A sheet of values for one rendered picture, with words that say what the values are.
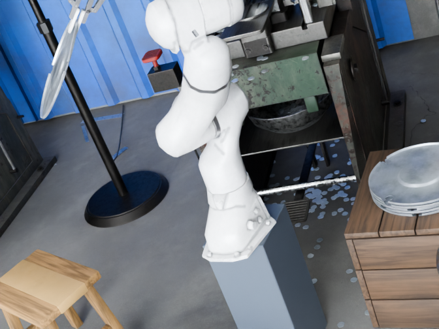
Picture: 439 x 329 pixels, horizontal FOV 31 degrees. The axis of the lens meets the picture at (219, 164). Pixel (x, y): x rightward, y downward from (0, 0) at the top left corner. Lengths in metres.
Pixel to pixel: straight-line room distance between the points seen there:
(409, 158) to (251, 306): 0.61
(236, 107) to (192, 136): 0.14
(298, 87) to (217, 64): 0.85
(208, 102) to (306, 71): 0.75
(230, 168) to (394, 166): 0.53
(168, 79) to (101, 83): 1.75
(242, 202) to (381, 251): 0.41
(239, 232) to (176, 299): 0.79
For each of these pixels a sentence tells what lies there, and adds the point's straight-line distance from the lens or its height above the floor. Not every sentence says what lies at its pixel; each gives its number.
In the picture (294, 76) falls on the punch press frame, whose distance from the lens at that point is 2.49.
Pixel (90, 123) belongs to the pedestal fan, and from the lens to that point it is 3.22.
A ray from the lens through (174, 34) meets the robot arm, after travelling 1.67.
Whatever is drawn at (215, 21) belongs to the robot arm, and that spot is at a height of 1.06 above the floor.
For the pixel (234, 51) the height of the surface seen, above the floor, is 0.67.
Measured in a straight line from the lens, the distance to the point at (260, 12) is 2.51.
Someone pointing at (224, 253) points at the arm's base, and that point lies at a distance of 2.00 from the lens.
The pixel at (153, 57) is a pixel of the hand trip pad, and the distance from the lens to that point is 2.54.
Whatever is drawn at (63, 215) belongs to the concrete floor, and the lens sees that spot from 3.53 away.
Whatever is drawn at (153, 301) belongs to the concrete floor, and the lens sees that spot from 2.75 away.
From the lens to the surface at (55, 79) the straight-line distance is 2.16.
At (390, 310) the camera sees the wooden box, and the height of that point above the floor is 0.07.
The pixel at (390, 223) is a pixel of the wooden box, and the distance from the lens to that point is 2.11.
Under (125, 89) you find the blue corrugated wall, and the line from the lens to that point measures 4.29.
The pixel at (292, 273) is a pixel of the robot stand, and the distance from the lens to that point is 2.16.
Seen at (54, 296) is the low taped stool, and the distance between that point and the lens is 2.40.
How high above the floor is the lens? 1.59
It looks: 28 degrees down
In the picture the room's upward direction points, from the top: 21 degrees counter-clockwise
